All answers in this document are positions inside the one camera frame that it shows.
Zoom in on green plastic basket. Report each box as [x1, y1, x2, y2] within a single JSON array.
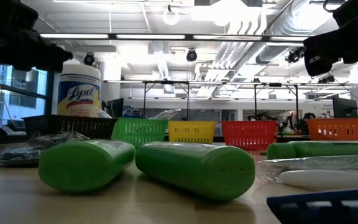
[[110, 117, 170, 149]]

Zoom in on black item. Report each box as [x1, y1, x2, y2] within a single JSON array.
[[0, 130, 90, 167]]

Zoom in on black plastic basket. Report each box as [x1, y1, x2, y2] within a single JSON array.
[[22, 114, 118, 140]]

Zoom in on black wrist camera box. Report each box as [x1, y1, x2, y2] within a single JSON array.
[[0, 0, 39, 32]]

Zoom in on black background robot arms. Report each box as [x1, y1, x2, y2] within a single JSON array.
[[247, 110, 316, 135]]

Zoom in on silver ceiling air duct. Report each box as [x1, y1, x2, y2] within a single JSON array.
[[253, 0, 332, 66]]

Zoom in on red toothbrush in clear wrap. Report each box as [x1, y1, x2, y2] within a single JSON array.
[[255, 160, 358, 192]]

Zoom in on white round ceiling lamp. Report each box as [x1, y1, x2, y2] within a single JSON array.
[[162, 8, 181, 27]]

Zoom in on orange plastic basket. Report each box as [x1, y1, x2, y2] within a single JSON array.
[[306, 117, 358, 144]]

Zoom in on green travel shampoo bottle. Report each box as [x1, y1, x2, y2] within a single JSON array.
[[37, 139, 136, 193], [134, 141, 257, 202], [266, 140, 358, 161]]

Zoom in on frame beam with light strips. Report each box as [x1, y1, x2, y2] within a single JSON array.
[[39, 32, 310, 44]]

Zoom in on blue disposable razor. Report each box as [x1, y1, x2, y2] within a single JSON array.
[[266, 188, 358, 224]]

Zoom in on dark computer monitor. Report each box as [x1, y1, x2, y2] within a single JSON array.
[[332, 95, 358, 119], [105, 97, 125, 119]]

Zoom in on red plastic basket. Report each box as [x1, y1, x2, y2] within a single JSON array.
[[221, 120, 279, 151]]

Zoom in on yellow plastic basket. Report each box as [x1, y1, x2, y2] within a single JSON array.
[[167, 120, 218, 144]]

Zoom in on black background rig frame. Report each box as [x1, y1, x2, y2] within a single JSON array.
[[252, 82, 300, 121], [141, 80, 191, 121]]

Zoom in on Lysol wipes canister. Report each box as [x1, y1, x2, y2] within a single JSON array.
[[56, 63, 102, 118]]

